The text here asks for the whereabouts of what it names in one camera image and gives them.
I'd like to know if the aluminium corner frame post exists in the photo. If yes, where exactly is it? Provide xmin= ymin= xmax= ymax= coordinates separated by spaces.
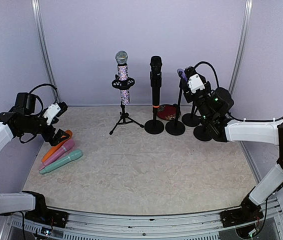
xmin=228 ymin=0 xmax=253 ymax=96

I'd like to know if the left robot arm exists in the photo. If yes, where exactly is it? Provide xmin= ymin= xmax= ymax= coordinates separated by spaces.
xmin=0 ymin=90 xmax=70 ymax=224

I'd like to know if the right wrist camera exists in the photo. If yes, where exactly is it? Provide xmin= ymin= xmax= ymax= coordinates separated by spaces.
xmin=187 ymin=73 xmax=205 ymax=94

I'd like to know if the black microphone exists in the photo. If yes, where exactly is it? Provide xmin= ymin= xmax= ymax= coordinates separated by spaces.
xmin=150 ymin=55 xmax=163 ymax=108

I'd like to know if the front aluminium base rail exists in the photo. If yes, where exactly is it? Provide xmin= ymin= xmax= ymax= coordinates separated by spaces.
xmin=0 ymin=199 xmax=283 ymax=240

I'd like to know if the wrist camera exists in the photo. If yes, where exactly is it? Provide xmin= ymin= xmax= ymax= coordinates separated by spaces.
xmin=43 ymin=101 xmax=68 ymax=126
xmin=187 ymin=73 xmax=205 ymax=94

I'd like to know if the black desk stand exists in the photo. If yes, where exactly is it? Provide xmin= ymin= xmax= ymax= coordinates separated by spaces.
xmin=181 ymin=101 xmax=201 ymax=127

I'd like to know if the purple microphone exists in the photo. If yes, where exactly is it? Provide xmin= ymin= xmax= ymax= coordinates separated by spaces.
xmin=176 ymin=68 xmax=188 ymax=83

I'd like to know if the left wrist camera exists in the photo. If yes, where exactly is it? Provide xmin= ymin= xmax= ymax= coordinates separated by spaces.
xmin=43 ymin=101 xmax=68 ymax=126

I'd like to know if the black tripod microphone stand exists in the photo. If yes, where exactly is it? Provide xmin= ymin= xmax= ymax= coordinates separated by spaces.
xmin=109 ymin=74 xmax=145 ymax=135

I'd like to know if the teal microphone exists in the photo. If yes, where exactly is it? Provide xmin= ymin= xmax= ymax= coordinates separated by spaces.
xmin=39 ymin=149 xmax=83 ymax=175

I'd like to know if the black camera cable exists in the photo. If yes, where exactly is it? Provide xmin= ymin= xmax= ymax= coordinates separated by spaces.
xmin=193 ymin=61 xmax=220 ymax=88

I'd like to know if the pink microphone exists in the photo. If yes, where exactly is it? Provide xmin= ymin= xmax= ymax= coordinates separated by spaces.
xmin=38 ymin=139 xmax=75 ymax=171

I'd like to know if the orange microphone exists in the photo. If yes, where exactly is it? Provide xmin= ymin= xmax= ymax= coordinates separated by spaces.
xmin=41 ymin=129 xmax=73 ymax=163

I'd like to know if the red patterned coaster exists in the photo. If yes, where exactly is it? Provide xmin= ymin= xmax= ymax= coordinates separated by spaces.
xmin=154 ymin=104 xmax=181 ymax=121

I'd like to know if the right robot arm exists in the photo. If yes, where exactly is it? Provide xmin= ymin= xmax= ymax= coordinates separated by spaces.
xmin=181 ymin=79 xmax=283 ymax=228

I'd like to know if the glitter microphone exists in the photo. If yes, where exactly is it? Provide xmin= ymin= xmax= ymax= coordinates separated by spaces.
xmin=115 ymin=50 xmax=130 ymax=106

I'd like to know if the left aluminium frame post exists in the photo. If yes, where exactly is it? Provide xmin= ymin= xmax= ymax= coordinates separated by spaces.
xmin=30 ymin=0 xmax=61 ymax=101

